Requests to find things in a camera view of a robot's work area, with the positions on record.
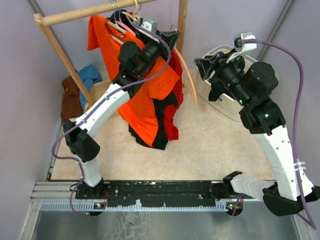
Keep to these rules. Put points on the wooden clothes rack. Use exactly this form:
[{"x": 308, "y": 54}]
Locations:
[{"x": 73, "y": 35}]

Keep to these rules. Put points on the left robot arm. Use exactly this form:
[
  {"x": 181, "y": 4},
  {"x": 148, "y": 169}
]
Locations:
[{"x": 141, "y": 70}]

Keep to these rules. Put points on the white plastic hanger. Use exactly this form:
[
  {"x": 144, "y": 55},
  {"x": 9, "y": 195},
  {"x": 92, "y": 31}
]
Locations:
[{"x": 120, "y": 32}]

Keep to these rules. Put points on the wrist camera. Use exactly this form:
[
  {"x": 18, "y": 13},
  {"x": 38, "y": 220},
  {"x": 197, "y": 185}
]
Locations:
[
  {"x": 149, "y": 24},
  {"x": 243, "y": 43}
]

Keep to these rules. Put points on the black orange t shirt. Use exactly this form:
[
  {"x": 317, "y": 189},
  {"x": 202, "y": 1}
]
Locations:
[{"x": 161, "y": 138}]

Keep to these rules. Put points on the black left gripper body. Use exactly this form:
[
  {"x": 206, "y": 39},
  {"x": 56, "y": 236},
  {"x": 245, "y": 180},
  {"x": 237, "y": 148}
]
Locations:
[{"x": 152, "y": 50}]

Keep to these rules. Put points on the red t shirt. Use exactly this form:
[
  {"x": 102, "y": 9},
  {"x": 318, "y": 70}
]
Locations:
[{"x": 171, "y": 129}]

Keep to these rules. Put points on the navy t shirt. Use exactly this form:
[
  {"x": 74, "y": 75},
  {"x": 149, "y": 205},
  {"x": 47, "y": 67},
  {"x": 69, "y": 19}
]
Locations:
[{"x": 127, "y": 21}]

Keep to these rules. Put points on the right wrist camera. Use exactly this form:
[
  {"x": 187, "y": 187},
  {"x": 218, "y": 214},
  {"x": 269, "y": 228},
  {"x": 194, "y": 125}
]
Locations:
[{"x": 243, "y": 43}]

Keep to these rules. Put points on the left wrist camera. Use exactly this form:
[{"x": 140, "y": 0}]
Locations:
[{"x": 149, "y": 24}]

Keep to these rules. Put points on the blue cloth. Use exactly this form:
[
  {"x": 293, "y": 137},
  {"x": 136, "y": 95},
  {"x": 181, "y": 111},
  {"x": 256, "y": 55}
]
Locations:
[{"x": 89, "y": 76}]

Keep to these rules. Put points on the beige wooden hanger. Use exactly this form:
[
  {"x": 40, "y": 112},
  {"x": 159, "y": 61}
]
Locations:
[{"x": 135, "y": 15}]

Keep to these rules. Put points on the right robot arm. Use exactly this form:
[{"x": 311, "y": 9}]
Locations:
[{"x": 251, "y": 87}]

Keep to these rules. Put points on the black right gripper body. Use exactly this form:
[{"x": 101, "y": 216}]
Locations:
[{"x": 225, "y": 71}]

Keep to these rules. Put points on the brown cloth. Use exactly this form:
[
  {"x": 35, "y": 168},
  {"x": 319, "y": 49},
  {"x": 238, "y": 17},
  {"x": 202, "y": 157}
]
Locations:
[{"x": 71, "y": 105}]

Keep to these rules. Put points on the pink hanger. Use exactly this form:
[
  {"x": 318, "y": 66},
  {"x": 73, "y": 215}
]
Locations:
[{"x": 128, "y": 29}]

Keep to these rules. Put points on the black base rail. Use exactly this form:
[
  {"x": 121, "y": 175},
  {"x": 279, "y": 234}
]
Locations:
[{"x": 155, "y": 194}]

